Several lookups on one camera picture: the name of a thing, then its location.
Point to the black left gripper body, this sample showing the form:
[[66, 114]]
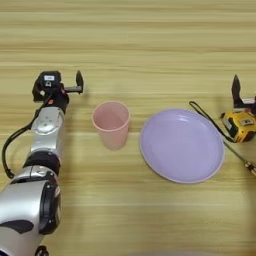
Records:
[[58, 97]]

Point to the purple plastic plate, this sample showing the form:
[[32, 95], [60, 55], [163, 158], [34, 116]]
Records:
[[181, 146]]

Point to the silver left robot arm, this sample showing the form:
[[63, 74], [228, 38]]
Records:
[[46, 133]]

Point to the pink plastic cup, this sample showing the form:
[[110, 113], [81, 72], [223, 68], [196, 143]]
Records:
[[111, 125]]

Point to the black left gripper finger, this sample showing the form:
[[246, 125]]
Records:
[[79, 80], [36, 92]]

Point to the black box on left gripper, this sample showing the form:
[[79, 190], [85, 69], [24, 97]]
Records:
[[50, 78]]

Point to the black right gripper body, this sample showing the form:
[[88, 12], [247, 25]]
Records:
[[247, 105]]

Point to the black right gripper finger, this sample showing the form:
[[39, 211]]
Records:
[[236, 89]]

